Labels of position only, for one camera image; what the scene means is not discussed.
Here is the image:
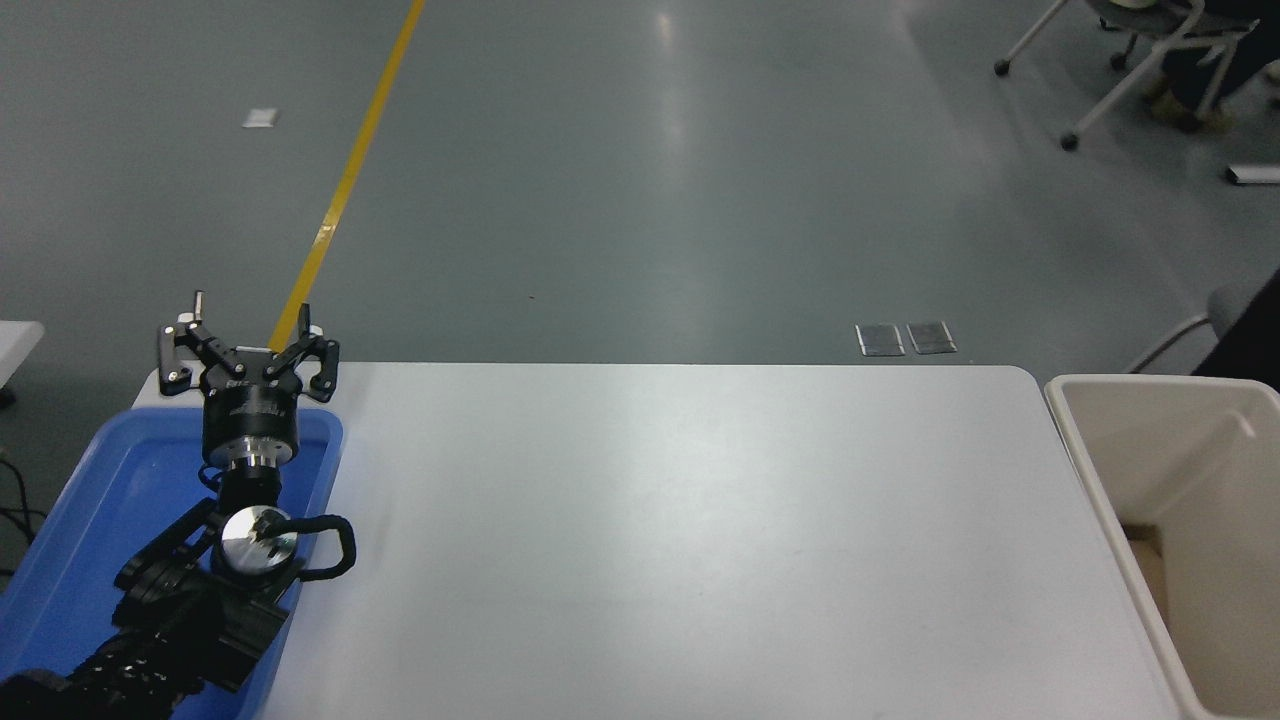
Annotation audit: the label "white frame wheeled chair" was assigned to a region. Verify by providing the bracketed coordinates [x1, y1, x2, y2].
[993, 0, 1263, 152]

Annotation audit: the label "black floor cables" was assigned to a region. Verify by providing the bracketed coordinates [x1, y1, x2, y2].
[0, 448, 48, 577]

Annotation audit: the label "blue plastic tray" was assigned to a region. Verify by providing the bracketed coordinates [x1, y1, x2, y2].
[0, 405, 346, 720]

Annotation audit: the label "small white side table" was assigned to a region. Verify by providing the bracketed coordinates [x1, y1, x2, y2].
[0, 320, 46, 409]

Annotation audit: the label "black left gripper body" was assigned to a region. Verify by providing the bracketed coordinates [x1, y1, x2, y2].
[201, 370, 301, 465]

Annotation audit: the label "large pale plastic bin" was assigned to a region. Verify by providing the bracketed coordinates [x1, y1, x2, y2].
[1044, 374, 1280, 720]

